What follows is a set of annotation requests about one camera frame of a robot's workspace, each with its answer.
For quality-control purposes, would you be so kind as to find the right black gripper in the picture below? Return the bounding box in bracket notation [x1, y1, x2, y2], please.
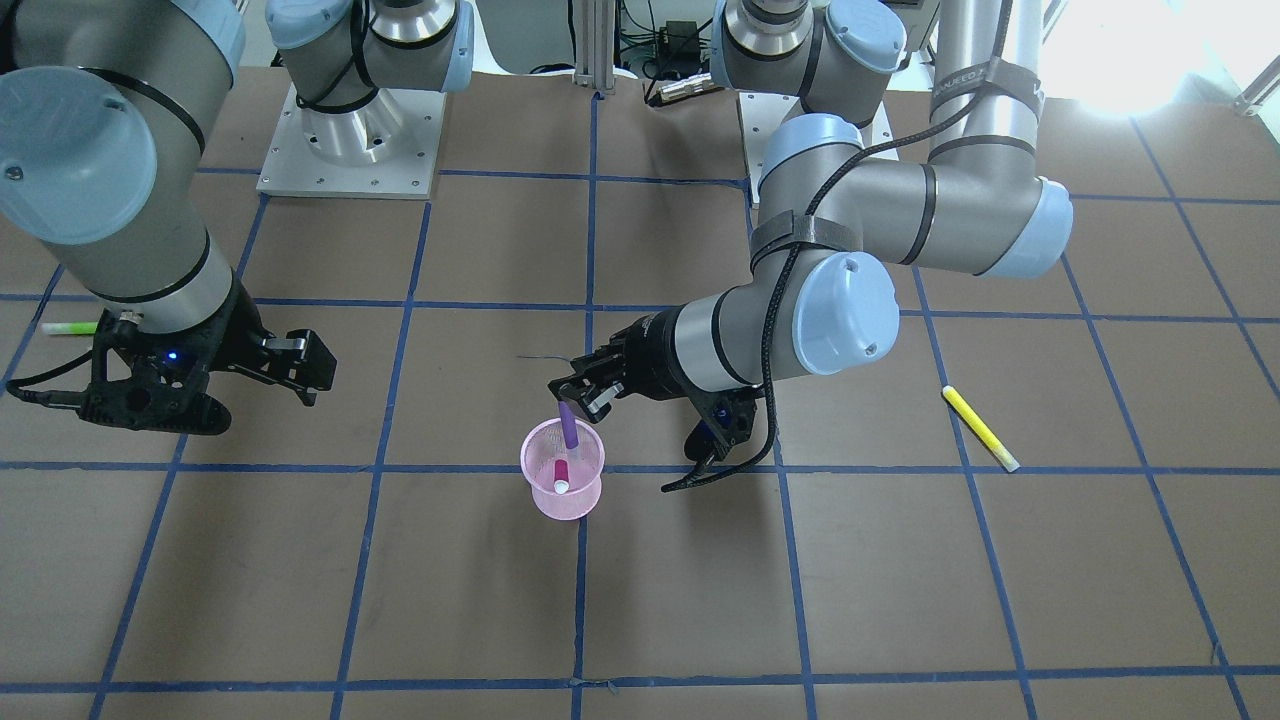
[211, 277, 337, 407]

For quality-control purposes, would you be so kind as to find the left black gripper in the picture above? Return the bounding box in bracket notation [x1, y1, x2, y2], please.
[548, 313, 689, 416]

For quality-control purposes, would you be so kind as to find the purple pen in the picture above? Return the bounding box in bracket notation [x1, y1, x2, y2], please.
[558, 400, 580, 452]

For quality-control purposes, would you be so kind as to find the pink pen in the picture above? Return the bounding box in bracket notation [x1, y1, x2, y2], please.
[553, 459, 572, 495]

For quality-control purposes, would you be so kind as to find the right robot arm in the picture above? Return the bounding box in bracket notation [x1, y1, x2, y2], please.
[3, 1, 476, 423]

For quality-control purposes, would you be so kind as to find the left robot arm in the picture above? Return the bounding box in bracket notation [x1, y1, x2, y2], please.
[549, 1, 1074, 421]

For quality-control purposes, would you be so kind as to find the pink mesh cup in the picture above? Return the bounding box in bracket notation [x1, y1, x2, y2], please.
[520, 419, 605, 521]

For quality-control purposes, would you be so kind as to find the green highlighter pen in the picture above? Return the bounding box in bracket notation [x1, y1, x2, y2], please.
[40, 322, 99, 337]

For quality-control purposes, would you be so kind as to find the yellow highlighter pen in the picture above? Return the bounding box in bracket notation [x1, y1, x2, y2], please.
[940, 384, 1021, 473]

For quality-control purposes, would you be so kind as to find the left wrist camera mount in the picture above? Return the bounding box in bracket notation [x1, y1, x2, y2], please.
[660, 383, 778, 493]

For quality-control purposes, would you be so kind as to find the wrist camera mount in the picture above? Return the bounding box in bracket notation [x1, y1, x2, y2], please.
[660, 383, 778, 493]
[5, 311, 232, 436]

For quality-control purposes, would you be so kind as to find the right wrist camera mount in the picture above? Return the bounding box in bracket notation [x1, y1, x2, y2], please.
[5, 311, 232, 436]

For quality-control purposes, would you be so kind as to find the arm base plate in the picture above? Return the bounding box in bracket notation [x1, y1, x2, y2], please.
[739, 92, 893, 209]
[257, 88, 448, 200]

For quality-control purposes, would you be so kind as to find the black cables bundle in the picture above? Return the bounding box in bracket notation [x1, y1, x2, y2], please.
[620, 0, 721, 106]

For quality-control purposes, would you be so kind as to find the aluminium frame post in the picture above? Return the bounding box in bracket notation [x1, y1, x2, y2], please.
[570, 0, 617, 96]

